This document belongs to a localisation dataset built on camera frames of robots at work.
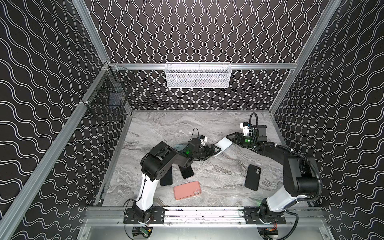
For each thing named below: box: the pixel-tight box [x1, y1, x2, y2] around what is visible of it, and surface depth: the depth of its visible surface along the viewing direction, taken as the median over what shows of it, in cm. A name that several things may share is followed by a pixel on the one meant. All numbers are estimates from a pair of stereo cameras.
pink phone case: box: [173, 180, 201, 200], surface depth 85 cm
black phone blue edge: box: [160, 166, 173, 187], surface depth 87 cm
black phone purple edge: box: [178, 164, 194, 179], surface depth 90 cm
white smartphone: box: [214, 137, 233, 157], surface depth 95 cm
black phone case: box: [244, 164, 261, 191], surface depth 90 cm
